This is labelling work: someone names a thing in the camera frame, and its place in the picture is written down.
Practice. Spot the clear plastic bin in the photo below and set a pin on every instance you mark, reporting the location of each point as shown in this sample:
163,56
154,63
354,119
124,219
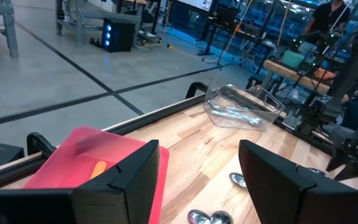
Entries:
210,102

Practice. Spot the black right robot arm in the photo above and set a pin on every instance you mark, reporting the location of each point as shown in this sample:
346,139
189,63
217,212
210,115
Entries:
353,71

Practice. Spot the person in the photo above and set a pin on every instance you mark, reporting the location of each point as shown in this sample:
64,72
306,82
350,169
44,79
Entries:
328,17

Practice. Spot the red translucent plastic bin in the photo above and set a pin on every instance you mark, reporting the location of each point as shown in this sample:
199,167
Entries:
73,155

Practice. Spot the white power strip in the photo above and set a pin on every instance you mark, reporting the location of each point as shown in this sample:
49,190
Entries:
148,35

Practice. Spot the black desk leg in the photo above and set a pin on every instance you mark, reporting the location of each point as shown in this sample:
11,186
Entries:
211,34

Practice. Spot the teal box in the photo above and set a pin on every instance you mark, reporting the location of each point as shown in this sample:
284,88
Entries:
292,59

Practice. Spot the computer tower with purple light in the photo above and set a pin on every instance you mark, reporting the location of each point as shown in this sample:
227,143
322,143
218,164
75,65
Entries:
255,83

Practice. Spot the wooden top workbench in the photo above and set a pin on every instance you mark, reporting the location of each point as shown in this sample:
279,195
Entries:
291,73

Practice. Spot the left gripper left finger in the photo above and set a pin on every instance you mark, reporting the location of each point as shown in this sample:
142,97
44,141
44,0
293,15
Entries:
120,193

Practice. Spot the orange object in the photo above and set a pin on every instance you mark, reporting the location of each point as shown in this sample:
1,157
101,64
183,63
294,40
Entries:
325,74

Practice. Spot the black curved clamp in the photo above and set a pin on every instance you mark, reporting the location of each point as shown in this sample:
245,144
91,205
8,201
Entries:
34,141
190,90

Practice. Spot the grey metal bench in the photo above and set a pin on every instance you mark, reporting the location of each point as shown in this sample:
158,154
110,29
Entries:
110,16
11,37

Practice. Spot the computer tower with blue lights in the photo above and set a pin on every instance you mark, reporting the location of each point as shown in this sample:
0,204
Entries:
121,35

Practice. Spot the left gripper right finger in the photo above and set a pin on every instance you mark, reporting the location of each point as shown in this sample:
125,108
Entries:
284,199

